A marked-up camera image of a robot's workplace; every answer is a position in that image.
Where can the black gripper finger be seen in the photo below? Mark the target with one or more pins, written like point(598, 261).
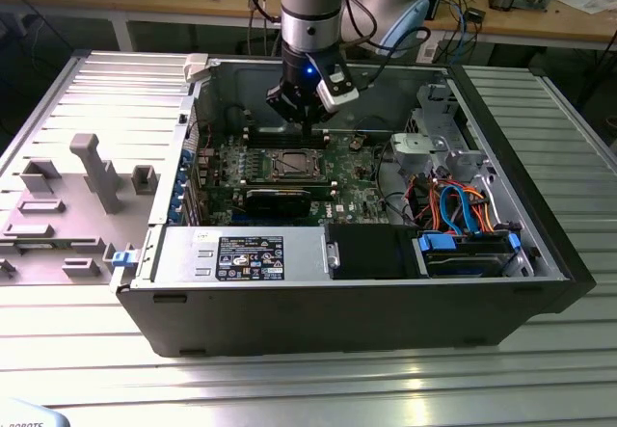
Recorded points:
point(315, 111)
point(287, 104)

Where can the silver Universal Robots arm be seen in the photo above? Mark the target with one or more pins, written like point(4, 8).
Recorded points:
point(311, 12)

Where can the black RAM slot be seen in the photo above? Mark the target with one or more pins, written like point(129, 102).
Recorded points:
point(289, 187)
point(262, 143)
point(262, 136)
point(289, 182)

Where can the round coin battery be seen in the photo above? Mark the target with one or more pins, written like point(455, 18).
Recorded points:
point(356, 143)

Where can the green motherboard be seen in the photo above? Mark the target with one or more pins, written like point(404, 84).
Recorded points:
point(347, 191)

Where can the black graphics card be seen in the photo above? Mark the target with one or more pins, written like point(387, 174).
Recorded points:
point(277, 203)

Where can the silver drive bay cage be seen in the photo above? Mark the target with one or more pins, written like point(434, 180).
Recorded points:
point(424, 145)

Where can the wooden workbench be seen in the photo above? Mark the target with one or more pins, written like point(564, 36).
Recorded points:
point(202, 3)

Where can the white labelled box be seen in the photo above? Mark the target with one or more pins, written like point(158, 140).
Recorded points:
point(428, 50)

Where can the black fan shroud box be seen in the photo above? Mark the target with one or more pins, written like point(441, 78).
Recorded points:
point(371, 253)

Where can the black label sticker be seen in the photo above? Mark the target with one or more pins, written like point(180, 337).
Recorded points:
point(250, 258)

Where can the silver power supply unit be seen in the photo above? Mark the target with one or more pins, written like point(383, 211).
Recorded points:
point(183, 258)

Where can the small black box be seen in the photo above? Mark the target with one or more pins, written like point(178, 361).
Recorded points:
point(474, 14)

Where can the grey parts rack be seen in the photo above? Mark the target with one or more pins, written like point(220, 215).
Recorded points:
point(96, 176)

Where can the hard disk in blue carrier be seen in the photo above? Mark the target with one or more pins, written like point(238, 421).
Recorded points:
point(463, 259)

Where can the black open PC case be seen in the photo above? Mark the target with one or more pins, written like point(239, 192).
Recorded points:
point(313, 321)

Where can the blue case latch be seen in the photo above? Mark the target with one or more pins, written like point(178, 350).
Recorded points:
point(123, 259)

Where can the white paper sheet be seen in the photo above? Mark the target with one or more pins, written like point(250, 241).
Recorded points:
point(585, 3)

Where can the white teach pendant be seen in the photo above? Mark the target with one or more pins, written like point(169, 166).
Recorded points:
point(24, 415)

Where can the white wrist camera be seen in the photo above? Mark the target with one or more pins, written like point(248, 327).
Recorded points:
point(337, 97)

